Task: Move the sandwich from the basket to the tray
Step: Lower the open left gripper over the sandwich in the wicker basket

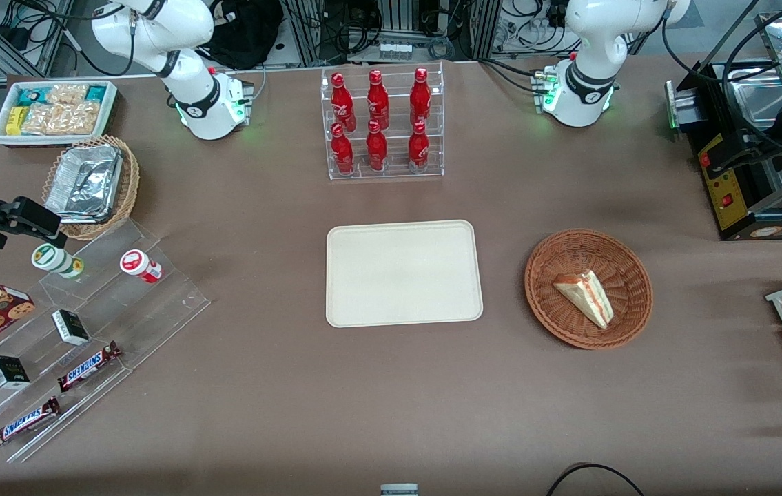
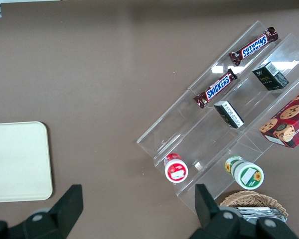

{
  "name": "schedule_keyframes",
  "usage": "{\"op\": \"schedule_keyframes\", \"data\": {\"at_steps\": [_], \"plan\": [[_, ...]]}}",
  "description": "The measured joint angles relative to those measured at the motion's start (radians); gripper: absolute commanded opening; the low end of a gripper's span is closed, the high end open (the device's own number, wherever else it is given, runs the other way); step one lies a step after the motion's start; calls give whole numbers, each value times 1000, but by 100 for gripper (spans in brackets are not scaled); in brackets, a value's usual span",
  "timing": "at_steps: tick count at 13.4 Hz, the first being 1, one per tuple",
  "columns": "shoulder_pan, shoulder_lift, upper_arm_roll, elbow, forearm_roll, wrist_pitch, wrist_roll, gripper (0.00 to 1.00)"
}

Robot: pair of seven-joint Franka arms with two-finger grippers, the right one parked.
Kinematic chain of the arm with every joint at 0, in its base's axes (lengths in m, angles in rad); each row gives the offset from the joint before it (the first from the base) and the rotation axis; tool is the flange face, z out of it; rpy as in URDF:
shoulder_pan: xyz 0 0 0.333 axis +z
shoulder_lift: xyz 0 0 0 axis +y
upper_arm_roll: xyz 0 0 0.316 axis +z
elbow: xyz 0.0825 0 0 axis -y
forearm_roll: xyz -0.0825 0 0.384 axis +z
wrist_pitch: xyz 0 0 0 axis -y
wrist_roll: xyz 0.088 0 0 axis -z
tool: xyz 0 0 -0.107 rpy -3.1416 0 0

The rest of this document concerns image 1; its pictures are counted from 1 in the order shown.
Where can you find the triangular sandwich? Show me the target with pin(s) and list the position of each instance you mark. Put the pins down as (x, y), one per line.
(587, 296)

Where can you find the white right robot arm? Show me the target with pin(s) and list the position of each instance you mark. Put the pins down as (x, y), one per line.
(156, 27)

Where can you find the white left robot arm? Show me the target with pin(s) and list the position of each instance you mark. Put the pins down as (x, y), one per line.
(597, 41)

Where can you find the aluminium foil tray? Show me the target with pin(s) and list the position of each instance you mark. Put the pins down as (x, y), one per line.
(84, 182)

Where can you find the oval tan wicker basket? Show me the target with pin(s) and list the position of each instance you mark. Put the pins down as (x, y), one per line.
(130, 179)

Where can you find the beige rectangular tray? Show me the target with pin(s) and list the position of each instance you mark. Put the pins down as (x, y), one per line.
(397, 275)

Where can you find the round brown wicker basket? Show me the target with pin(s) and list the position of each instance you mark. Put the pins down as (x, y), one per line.
(573, 255)

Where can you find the green-lid white drink bottle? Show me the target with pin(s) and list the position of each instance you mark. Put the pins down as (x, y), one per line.
(53, 258)

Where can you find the white snack bin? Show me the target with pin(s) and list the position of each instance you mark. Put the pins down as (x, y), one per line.
(1, 134)

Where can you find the yellow snack packet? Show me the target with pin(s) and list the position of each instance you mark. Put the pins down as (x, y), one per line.
(15, 120)

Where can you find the small black box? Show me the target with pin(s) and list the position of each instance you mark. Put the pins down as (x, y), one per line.
(70, 327)
(8, 372)

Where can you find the large clear rice snack bag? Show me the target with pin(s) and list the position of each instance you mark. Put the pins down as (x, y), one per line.
(60, 118)

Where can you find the red-lid white drink bottle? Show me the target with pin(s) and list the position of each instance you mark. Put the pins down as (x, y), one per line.
(137, 264)

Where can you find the teal snack packet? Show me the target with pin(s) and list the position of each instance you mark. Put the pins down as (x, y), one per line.
(96, 94)
(31, 96)

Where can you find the small clear rice snack bag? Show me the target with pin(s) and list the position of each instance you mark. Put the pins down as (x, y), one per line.
(67, 94)

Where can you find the brown Snickers bar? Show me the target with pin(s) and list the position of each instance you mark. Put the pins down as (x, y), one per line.
(24, 422)
(87, 366)

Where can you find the clear acrylic stepped display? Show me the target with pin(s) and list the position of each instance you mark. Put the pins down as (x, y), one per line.
(156, 310)

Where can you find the black bag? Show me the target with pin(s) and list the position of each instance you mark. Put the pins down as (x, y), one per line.
(246, 31)

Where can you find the red cola bottle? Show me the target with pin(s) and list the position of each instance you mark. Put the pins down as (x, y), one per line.
(377, 100)
(342, 151)
(419, 148)
(376, 148)
(420, 96)
(343, 103)

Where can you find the clear acrylic bottle rack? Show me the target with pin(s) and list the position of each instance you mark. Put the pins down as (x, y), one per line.
(394, 172)

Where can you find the white power strip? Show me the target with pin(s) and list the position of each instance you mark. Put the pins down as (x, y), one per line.
(395, 50)

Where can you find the small grey device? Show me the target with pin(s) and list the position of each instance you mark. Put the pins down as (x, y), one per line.
(399, 490)

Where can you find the black food warmer cabinet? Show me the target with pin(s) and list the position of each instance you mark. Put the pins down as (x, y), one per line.
(742, 220)

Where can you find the steel warmer pan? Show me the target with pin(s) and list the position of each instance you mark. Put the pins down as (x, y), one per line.
(756, 103)

